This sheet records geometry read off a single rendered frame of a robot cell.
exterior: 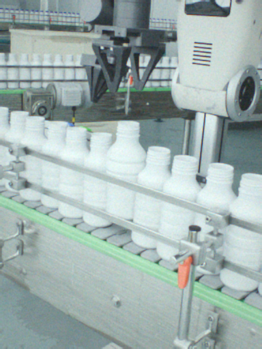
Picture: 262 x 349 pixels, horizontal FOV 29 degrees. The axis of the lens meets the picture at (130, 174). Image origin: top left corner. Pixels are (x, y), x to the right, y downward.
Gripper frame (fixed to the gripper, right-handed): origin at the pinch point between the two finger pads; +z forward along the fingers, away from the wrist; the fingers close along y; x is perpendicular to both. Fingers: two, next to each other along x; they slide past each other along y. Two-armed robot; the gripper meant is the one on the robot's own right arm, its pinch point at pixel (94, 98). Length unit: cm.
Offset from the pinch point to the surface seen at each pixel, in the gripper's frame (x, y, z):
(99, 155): -17.8, 22.5, 12.1
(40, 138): -17.2, 5.7, 12.1
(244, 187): -19, 51, 11
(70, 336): 90, -60, 93
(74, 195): -15.9, 17.6, 20.3
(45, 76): 84, -119, -18
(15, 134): -18.0, -1.0, 12.9
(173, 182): -18.8, 39.3, 12.7
